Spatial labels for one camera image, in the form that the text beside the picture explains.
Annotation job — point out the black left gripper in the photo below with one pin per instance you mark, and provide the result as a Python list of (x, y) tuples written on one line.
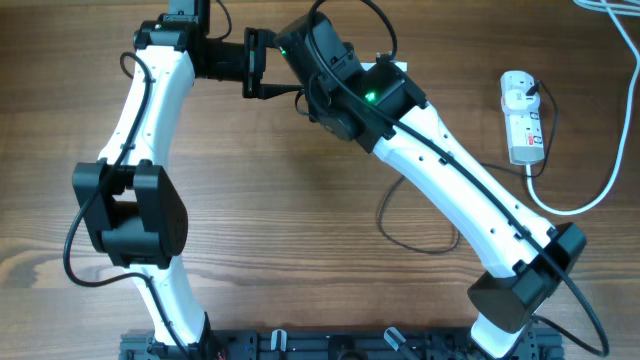
[(254, 68)]

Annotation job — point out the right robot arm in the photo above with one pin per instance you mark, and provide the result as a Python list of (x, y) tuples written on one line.
[(525, 257)]

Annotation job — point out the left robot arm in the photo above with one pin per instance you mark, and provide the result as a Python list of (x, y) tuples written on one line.
[(127, 202)]

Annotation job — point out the white charger adapter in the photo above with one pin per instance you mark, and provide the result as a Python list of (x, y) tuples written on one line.
[(516, 101)]

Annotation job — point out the white power strip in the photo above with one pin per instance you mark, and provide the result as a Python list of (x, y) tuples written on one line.
[(523, 131)]

